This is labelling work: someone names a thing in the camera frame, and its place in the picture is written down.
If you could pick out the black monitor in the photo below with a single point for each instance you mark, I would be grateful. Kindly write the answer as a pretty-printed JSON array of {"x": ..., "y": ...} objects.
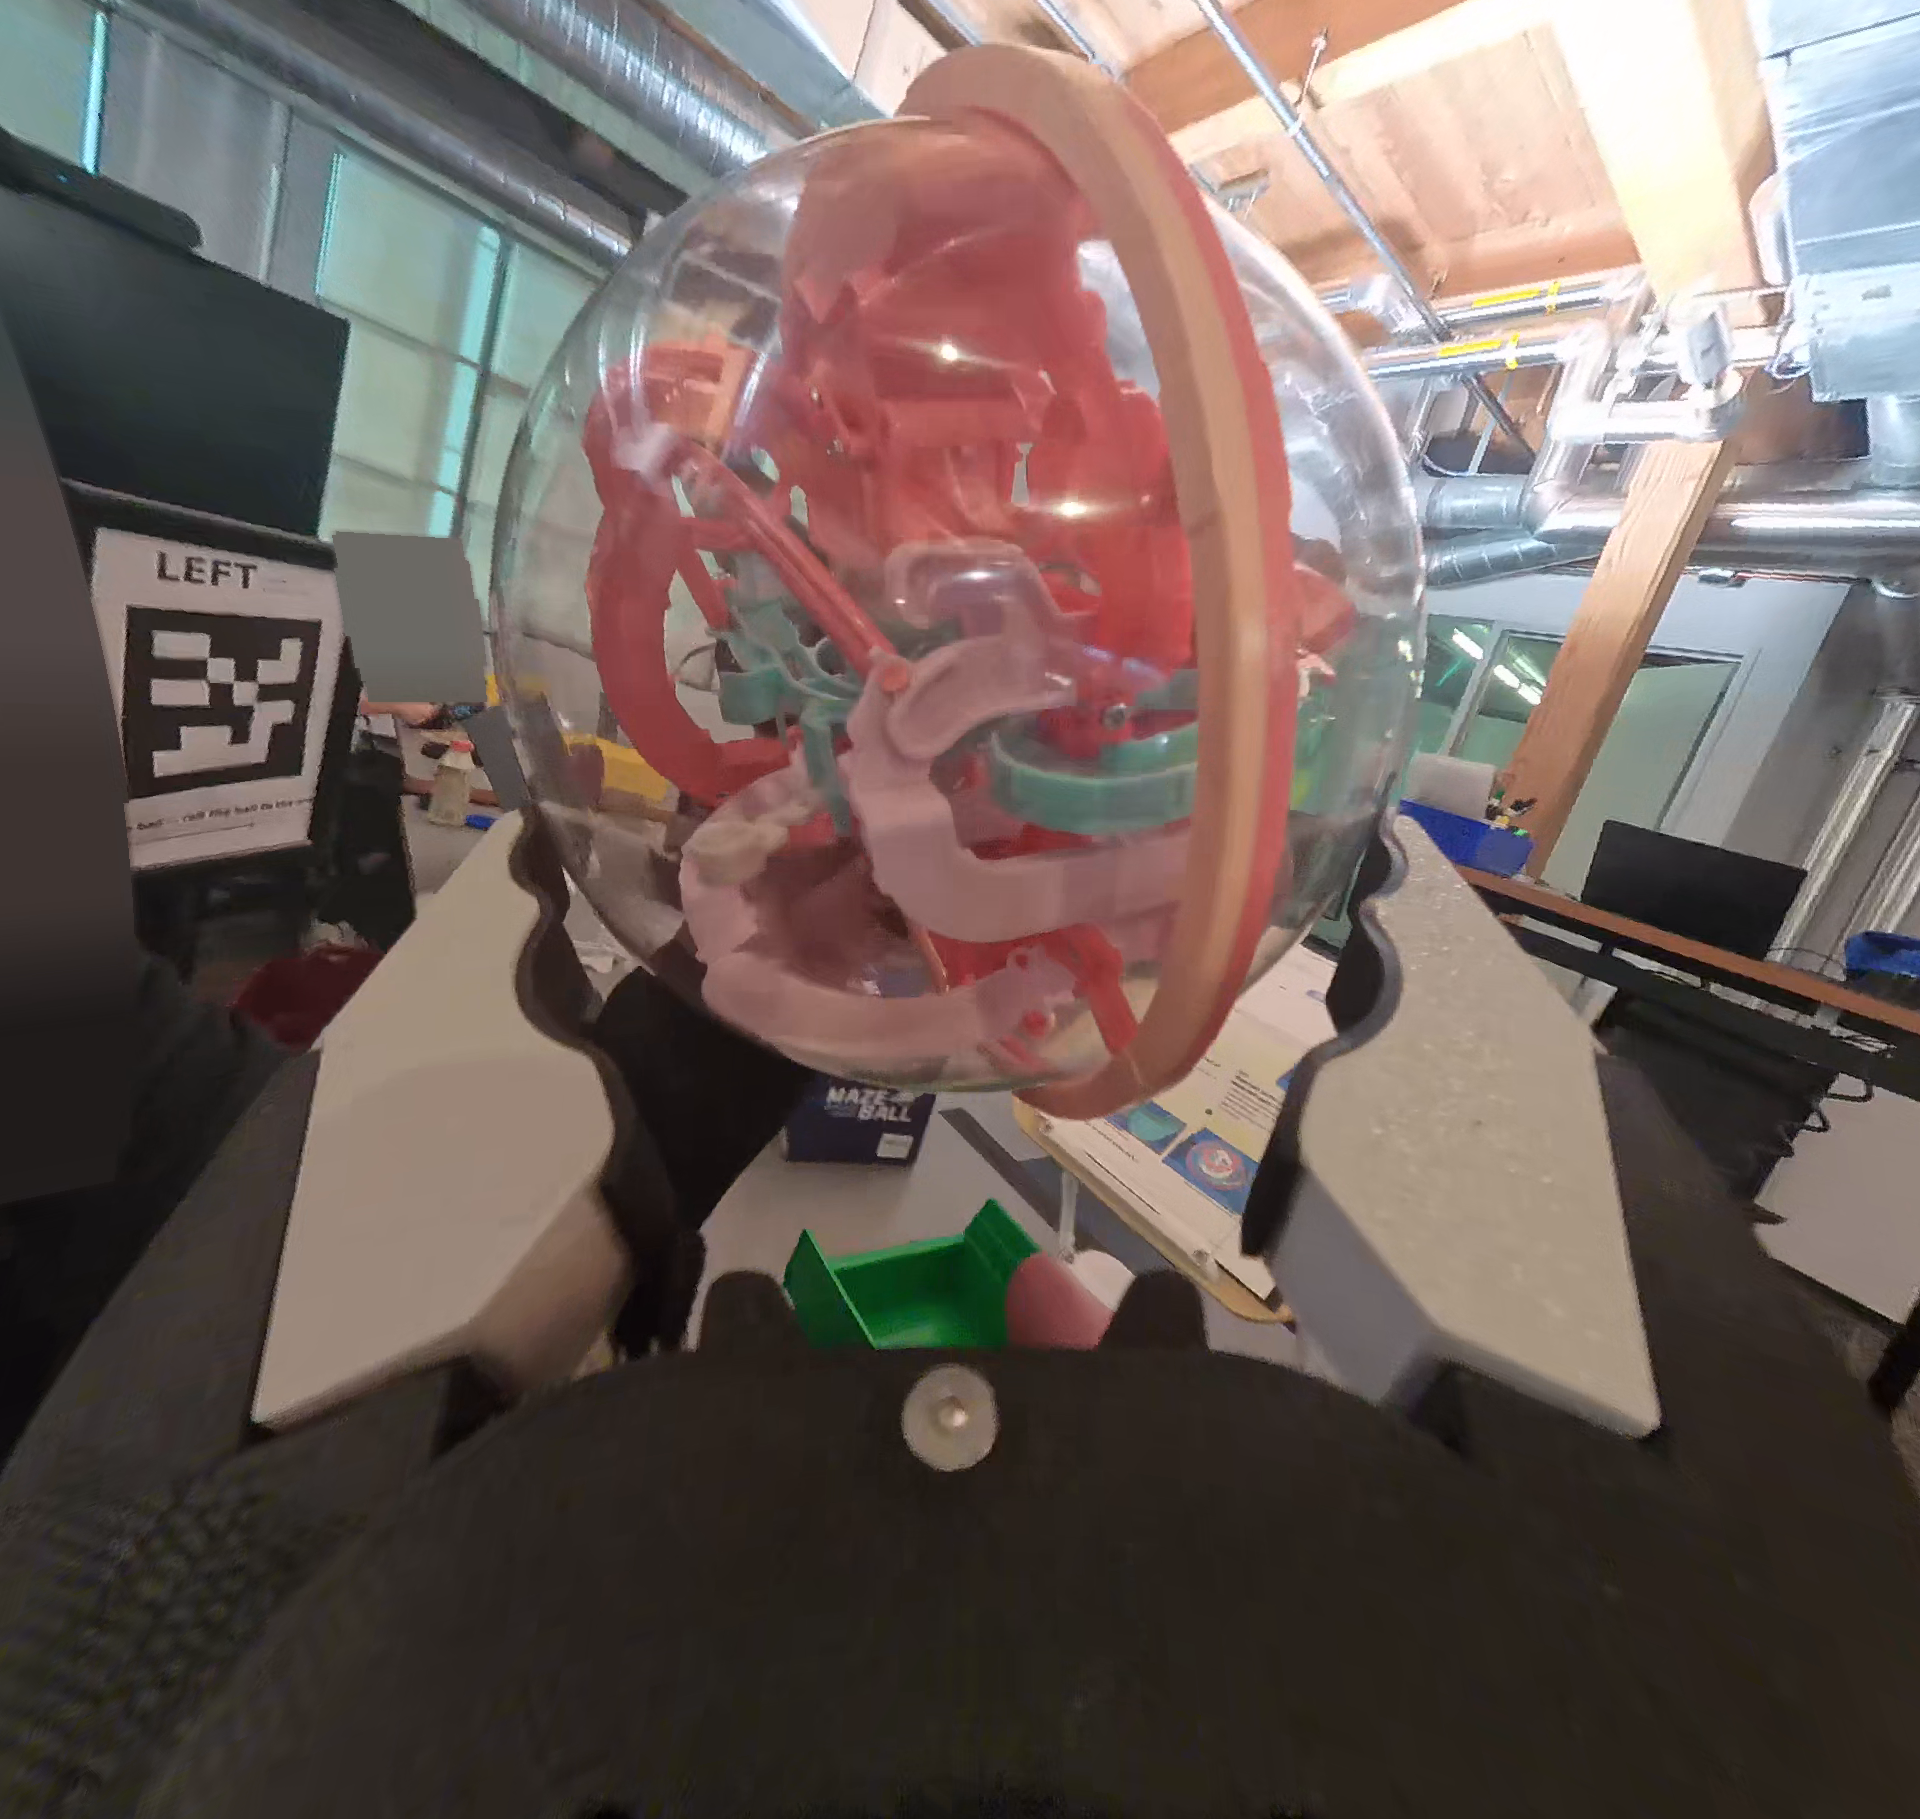
[
  {"x": 1695, "y": 889},
  {"x": 180, "y": 378}
]

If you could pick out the red plastic bin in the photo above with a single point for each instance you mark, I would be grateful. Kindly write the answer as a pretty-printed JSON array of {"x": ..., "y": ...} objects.
[{"x": 307, "y": 992}]

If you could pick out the blue cardboard box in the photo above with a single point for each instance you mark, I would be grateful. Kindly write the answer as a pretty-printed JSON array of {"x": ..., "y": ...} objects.
[{"x": 862, "y": 1122}]

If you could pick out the blue plastic bin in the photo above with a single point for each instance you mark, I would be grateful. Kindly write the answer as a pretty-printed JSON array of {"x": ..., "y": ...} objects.
[
  {"x": 1462, "y": 838},
  {"x": 1882, "y": 961}
]

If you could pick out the metal air handling unit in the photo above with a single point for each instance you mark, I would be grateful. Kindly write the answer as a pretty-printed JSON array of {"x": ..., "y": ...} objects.
[{"x": 1853, "y": 124}]

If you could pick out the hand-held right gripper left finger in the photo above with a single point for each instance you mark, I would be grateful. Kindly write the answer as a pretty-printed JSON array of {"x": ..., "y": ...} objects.
[{"x": 435, "y": 1189}]

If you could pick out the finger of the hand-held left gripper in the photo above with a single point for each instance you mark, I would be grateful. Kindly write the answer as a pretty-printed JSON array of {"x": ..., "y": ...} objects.
[{"x": 495, "y": 760}]

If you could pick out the silver ventilation duct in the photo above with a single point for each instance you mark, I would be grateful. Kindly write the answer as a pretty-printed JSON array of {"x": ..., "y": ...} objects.
[
  {"x": 601, "y": 4},
  {"x": 374, "y": 94},
  {"x": 1620, "y": 515},
  {"x": 1634, "y": 400}
]

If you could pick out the green plastic bin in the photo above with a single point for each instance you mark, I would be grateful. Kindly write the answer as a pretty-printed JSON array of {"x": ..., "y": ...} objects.
[{"x": 901, "y": 1293}]

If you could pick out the clear maze ball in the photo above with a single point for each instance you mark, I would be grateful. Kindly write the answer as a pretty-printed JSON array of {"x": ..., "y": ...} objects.
[{"x": 960, "y": 572}]

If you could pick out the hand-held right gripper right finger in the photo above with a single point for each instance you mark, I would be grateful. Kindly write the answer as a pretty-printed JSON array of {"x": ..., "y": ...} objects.
[{"x": 1455, "y": 1160}]

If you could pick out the wooden desk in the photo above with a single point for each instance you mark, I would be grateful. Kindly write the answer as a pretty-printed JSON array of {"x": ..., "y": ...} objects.
[{"x": 1532, "y": 906}]

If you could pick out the small cream bottle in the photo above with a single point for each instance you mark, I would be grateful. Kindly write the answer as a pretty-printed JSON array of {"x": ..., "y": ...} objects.
[{"x": 450, "y": 784}]

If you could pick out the printed instruction sheet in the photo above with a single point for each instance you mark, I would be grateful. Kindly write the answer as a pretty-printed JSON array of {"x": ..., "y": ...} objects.
[{"x": 1199, "y": 1143}]

